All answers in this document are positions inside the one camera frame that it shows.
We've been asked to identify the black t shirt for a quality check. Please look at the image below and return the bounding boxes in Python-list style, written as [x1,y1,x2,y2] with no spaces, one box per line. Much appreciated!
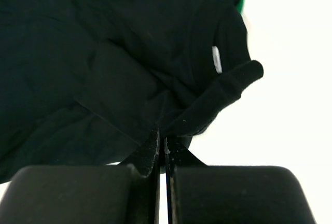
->
[1,0,264,183]

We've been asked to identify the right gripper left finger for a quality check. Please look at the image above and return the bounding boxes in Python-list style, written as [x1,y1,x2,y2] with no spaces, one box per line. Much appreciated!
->
[1,128,160,224]

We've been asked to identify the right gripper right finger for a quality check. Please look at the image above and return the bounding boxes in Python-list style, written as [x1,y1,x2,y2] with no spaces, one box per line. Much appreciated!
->
[164,138,315,224]

